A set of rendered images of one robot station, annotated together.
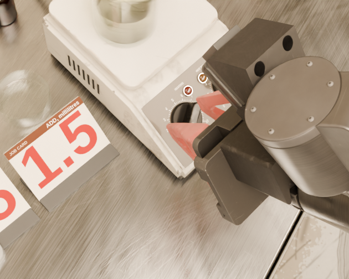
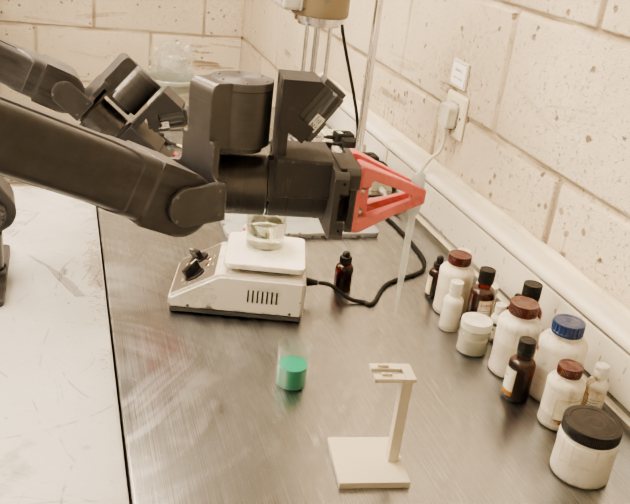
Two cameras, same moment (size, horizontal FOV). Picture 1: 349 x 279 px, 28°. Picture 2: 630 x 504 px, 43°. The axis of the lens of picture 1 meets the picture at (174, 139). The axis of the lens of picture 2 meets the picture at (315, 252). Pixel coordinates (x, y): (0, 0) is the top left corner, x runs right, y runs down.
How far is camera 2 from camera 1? 138 cm
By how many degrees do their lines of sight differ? 84
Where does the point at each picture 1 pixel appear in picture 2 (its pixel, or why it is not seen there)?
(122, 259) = (177, 250)
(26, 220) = not seen: hidden behind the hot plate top
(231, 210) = not seen: hidden behind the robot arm
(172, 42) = (233, 247)
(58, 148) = not seen: hidden behind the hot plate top
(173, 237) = (162, 262)
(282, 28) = (167, 93)
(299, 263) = (90, 274)
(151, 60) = (234, 240)
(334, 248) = (76, 283)
